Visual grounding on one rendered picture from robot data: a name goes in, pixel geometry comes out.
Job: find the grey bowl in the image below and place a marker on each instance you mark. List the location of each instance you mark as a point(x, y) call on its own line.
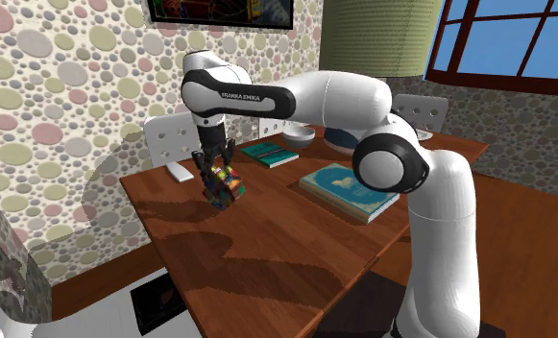
point(298, 136)

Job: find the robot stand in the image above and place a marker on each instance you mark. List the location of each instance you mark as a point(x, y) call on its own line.
point(363, 309)

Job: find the white plate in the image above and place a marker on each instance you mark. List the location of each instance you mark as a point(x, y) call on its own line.
point(424, 135)

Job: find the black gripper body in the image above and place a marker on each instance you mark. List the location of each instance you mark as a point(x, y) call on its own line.
point(212, 138)

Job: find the multicoloured puzzle cube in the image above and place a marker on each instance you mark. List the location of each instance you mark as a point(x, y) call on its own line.
point(228, 189)

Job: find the teal green book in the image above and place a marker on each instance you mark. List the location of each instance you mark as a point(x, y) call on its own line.
point(269, 153)

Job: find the red-brown framed window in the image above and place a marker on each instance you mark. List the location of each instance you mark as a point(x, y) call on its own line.
point(508, 42)

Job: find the black framed wall picture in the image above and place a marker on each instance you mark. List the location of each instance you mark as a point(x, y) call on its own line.
point(217, 11)

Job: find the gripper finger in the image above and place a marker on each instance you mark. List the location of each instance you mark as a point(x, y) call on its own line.
point(201, 164)
point(230, 153)

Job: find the brown wooden table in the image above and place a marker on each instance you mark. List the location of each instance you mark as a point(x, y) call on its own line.
point(269, 243)

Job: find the black flat box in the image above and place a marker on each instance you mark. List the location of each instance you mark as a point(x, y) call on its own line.
point(159, 304)

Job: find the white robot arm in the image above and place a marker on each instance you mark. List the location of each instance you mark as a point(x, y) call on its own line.
point(442, 196)

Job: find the white chair with holes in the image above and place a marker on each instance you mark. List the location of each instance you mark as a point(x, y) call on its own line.
point(423, 111)
point(270, 127)
point(171, 138)

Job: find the blue book with white shape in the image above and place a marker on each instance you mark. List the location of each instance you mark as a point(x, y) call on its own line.
point(339, 187)

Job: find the green shade lamp, blue base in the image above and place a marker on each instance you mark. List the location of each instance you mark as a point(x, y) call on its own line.
point(377, 37)

